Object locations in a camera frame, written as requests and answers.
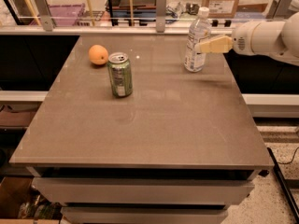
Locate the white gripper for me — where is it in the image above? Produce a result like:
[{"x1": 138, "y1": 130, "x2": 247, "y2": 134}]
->
[{"x1": 194, "y1": 21, "x2": 259, "y2": 56}]

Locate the clear plastic water bottle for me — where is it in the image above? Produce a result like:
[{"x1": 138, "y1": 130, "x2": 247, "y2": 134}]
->
[{"x1": 184, "y1": 7, "x2": 211, "y2": 72}]

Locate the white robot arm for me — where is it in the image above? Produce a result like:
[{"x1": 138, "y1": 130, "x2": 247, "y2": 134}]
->
[{"x1": 194, "y1": 13, "x2": 299, "y2": 66}]

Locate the dark tray with items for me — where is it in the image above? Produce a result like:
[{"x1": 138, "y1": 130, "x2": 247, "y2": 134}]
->
[{"x1": 106, "y1": 0, "x2": 156, "y2": 18}]

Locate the green soda can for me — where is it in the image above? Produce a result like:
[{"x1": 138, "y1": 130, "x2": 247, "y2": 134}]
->
[{"x1": 107, "y1": 52, "x2": 133, "y2": 97}]

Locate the orange fruit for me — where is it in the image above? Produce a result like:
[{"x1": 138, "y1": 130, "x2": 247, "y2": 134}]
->
[{"x1": 89, "y1": 45, "x2": 108, "y2": 65}]

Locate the purple plastic crate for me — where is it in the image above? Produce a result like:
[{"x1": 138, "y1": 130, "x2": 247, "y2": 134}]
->
[{"x1": 30, "y1": 4, "x2": 85, "y2": 27}]

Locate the grey drawer cabinet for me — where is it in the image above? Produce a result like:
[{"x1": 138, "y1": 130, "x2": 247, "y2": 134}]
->
[{"x1": 33, "y1": 177, "x2": 254, "y2": 224}]

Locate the cardboard box on floor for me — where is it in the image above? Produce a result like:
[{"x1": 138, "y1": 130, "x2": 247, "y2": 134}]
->
[{"x1": 0, "y1": 177, "x2": 63, "y2": 224}]

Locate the metal bracket right post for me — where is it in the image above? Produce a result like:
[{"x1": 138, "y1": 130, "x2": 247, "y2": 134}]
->
[{"x1": 266, "y1": 0, "x2": 292, "y2": 21}]

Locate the metal bracket post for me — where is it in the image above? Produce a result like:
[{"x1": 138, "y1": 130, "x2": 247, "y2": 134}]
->
[
  {"x1": 266, "y1": 0, "x2": 292, "y2": 21},
  {"x1": 35, "y1": 0, "x2": 55, "y2": 32},
  {"x1": 156, "y1": 0, "x2": 166, "y2": 33}
]

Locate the metal bracket centre post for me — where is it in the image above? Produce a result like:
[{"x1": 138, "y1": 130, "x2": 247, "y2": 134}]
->
[{"x1": 156, "y1": 0, "x2": 166, "y2": 33}]

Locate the black floor cable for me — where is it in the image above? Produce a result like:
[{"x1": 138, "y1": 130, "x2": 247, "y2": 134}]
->
[{"x1": 277, "y1": 147, "x2": 299, "y2": 166}]

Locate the metal bracket left post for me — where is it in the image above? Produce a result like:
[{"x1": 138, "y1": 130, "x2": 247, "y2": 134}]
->
[{"x1": 35, "y1": 0, "x2": 55, "y2": 32}]

